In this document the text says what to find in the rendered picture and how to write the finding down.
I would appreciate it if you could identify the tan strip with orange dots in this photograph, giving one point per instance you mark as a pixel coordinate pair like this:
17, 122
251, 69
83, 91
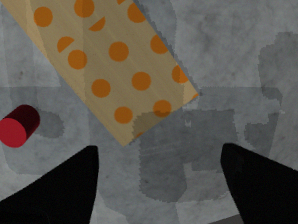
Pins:
111, 57

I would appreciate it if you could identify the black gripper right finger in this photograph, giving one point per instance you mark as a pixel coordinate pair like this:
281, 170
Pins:
264, 191

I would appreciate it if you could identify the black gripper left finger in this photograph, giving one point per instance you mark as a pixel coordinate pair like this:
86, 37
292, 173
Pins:
63, 196

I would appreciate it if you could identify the dark red cylinder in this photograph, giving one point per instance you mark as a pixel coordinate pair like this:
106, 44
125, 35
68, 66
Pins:
18, 125

